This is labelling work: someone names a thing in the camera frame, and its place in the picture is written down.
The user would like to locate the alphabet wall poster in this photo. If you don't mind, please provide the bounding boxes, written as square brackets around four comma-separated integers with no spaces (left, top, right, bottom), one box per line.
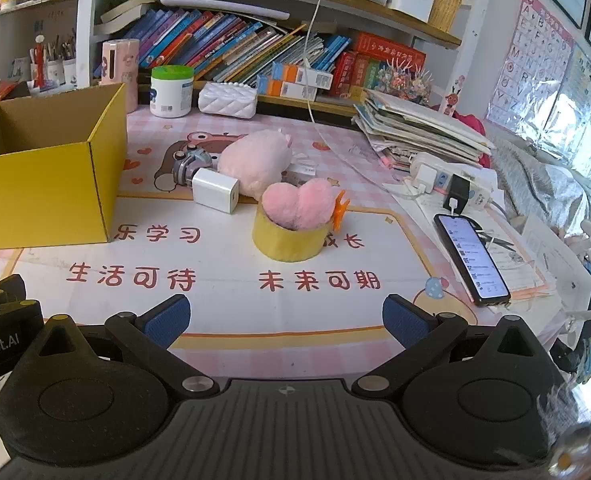
[486,0,577,134]

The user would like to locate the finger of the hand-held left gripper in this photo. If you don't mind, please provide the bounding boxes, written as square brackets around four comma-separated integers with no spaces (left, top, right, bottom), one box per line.
[0,274,27,311]

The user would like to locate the yellow cardboard box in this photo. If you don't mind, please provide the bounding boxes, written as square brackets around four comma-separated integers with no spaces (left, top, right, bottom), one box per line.
[0,82,129,252]

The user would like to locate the grey toy camera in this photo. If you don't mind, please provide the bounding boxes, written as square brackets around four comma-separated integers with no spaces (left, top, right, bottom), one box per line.
[171,143,222,192]

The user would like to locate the white hanging cable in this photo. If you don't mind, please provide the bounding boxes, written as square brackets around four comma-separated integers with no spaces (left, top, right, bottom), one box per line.
[303,0,419,183]

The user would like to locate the pink heart plush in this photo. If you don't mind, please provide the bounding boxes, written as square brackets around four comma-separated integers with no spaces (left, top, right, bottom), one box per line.
[262,179,337,231]

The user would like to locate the white charger block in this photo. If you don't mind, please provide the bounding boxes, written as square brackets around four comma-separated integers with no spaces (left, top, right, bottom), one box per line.
[191,167,241,215]

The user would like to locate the yellow tape roll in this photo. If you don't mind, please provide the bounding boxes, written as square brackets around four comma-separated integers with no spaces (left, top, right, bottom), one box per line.
[252,200,333,263]

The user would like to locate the pink checked desk mat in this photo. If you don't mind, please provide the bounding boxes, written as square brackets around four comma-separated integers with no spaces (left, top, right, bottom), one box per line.
[0,108,569,378]

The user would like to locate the group of white pen cups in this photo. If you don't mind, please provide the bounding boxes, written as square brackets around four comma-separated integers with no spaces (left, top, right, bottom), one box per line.
[28,34,79,97]

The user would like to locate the black smartphone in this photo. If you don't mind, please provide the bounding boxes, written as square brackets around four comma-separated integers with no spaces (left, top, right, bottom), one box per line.
[433,213,511,308]

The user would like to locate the white bookshelf unit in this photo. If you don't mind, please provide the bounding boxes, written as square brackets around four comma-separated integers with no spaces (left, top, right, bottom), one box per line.
[0,0,463,116]

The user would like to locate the white canister with green lid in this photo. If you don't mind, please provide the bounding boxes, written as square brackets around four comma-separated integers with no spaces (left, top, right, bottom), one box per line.
[150,65,196,119]

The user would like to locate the black plug adapter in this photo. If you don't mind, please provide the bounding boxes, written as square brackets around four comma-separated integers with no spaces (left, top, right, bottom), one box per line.
[442,173,471,214]

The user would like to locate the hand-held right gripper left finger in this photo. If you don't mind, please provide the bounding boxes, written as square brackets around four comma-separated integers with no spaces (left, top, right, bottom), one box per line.
[20,294,221,402]

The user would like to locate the black scissors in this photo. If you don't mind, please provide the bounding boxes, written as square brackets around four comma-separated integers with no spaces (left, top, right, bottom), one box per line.
[474,229,517,254]

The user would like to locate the white power strip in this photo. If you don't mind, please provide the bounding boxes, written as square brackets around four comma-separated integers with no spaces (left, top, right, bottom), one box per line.
[408,152,494,212]

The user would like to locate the white plug adapter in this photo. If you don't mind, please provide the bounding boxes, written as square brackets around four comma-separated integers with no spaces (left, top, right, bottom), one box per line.
[409,153,441,194]

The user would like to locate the silver foil cover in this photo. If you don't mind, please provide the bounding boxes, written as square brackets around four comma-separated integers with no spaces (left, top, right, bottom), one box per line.
[494,124,591,266]

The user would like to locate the deer paper figure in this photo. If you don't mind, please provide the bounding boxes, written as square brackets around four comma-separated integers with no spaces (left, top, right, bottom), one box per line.
[440,74,467,116]

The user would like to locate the stack of papers and booklets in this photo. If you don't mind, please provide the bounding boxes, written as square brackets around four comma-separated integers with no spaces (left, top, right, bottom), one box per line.
[351,88,497,172]

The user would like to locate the orange and white box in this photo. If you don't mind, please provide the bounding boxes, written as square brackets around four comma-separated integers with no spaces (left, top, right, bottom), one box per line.
[270,62,334,89]
[256,75,319,102]

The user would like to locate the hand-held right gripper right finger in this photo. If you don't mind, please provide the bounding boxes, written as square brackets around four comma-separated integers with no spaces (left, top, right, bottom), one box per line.
[352,294,565,402]

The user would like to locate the orange hair clip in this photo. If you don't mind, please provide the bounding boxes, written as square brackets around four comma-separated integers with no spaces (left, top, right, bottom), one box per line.
[331,188,351,234]

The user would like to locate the red boxed book set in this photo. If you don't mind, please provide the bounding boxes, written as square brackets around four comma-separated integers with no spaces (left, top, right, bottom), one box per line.
[327,32,427,102]

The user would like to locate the flat stacked books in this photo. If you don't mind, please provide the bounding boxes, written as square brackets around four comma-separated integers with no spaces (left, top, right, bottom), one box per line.
[99,0,159,37]

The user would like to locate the row of leaning books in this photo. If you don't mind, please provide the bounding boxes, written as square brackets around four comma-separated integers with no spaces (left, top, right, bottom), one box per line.
[137,6,355,92]

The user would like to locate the white quilted bag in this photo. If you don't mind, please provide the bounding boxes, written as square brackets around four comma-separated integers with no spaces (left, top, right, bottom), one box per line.
[198,81,258,119]

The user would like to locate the pink printed container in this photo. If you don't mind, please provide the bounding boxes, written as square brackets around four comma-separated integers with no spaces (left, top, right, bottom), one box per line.
[100,38,141,114]

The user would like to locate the colourful hair accessories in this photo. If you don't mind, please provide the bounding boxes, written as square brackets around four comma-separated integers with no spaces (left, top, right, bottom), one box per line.
[374,57,434,107]

